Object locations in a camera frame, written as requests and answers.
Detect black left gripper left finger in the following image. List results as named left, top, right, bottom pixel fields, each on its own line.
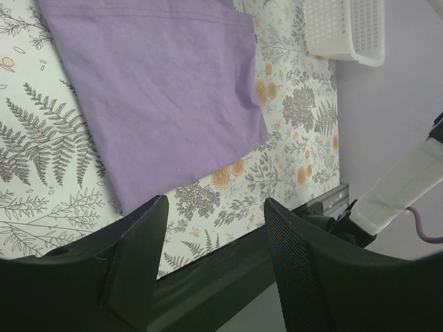
left=1, top=195, right=169, bottom=331

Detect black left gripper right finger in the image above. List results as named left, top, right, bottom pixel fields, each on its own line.
left=264, top=198, right=442, bottom=331

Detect purple t shirt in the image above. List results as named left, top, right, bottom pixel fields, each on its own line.
left=38, top=1, right=267, bottom=215

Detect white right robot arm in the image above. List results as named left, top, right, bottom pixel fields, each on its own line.
left=302, top=115, right=442, bottom=248

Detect floral table mat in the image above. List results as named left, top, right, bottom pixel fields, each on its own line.
left=1, top=1, right=339, bottom=276

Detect white plastic basket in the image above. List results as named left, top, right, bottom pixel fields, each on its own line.
left=302, top=0, right=385, bottom=67

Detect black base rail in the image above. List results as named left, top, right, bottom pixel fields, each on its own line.
left=145, top=183, right=350, bottom=332

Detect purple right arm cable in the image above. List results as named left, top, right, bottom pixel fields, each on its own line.
left=404, top=208, right=443, bottom=244

